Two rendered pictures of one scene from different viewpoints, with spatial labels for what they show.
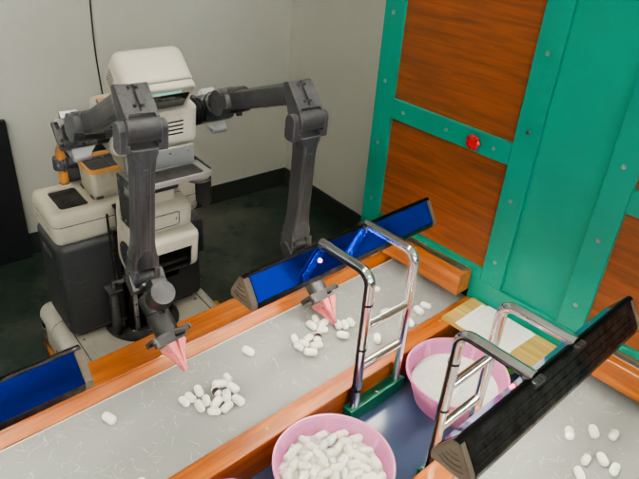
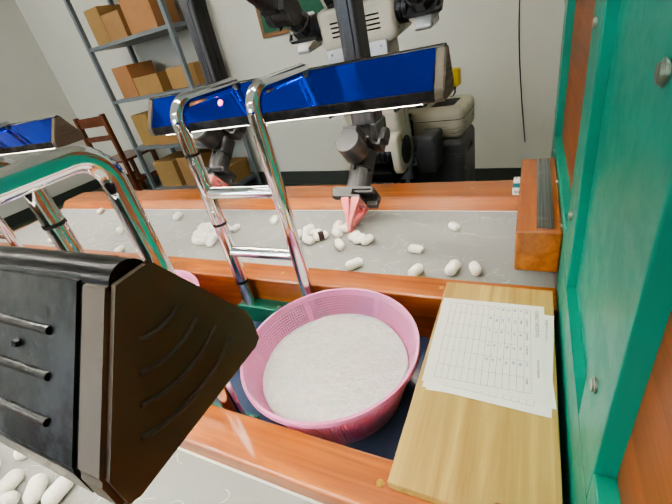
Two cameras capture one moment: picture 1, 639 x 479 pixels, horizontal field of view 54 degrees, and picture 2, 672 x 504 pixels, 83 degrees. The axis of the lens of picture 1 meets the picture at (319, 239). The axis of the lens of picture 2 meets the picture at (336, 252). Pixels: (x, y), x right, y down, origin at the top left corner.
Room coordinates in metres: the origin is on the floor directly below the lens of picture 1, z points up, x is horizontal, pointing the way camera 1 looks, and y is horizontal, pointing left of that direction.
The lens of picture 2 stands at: (1.15, -0.80, 1.16)
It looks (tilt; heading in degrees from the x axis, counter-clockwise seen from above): 30 degrees down; 75
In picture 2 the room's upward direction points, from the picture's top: 13 degrees counter-clockwise
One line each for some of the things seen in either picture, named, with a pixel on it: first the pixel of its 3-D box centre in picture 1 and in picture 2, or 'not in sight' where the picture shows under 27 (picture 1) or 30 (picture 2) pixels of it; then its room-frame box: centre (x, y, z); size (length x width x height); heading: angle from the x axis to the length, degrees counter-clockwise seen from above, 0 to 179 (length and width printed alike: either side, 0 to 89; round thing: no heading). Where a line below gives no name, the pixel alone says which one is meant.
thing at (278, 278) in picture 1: (344, 244); (274, 97); (1.29, -0.06, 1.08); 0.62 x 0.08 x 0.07; 135
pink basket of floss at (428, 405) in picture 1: (454, 384); (334, 365); (1.21, -0.38, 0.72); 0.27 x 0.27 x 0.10
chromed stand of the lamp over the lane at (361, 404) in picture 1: (359, 318); (276, 204); (1.23, -0.12, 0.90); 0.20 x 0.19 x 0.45; 135
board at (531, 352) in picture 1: (505, 336); (485, 370); (1.36, -0.54, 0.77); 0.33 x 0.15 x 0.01; 45
